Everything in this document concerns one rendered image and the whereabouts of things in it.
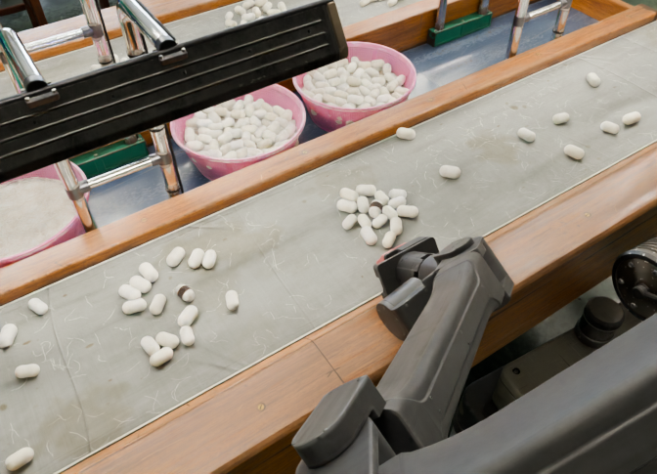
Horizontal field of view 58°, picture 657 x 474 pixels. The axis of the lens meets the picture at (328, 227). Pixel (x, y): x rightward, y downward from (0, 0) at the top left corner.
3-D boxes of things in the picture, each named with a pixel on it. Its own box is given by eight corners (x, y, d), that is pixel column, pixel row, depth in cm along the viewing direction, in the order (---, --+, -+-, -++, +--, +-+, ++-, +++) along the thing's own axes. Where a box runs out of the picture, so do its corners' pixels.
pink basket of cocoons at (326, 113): (437, 118, 132) (442, 81, 125) (337, 162, 122) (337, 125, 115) (366, 65, 147) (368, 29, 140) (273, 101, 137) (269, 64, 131)
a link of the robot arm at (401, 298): (517, 295, 69) (476, 234, 69) (447, 356, 65) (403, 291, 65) (465, 300, 80) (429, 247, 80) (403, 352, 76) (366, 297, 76)
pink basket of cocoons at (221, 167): (332, 144, 126) (331, 106, 119) (250, 217, 111) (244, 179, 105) (238, 102, 137) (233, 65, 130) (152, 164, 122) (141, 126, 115)
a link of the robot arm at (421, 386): (448, 584, 34) (340, 428, 33) (371, 601, 36) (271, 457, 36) (526, 289, 71) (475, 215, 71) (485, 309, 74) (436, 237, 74)
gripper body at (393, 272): (370, 264, 83) (397, 270, 77) (426, 235, 87) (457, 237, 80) (385, 306, 85) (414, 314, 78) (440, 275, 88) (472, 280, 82)
